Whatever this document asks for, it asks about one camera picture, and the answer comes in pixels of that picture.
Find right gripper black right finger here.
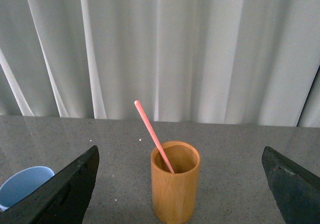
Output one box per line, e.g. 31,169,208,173
261,146,320,224

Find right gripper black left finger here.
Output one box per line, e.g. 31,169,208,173
0,145,100,224

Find pink chopstick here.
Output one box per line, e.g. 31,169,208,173
134,100,175,174

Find light blue plastic cup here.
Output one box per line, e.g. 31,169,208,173
0,166,55,211

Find bamboo chopstick holder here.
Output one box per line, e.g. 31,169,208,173
150,141,201,224

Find white pleated curtain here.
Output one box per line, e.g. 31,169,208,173
0,0,320,127

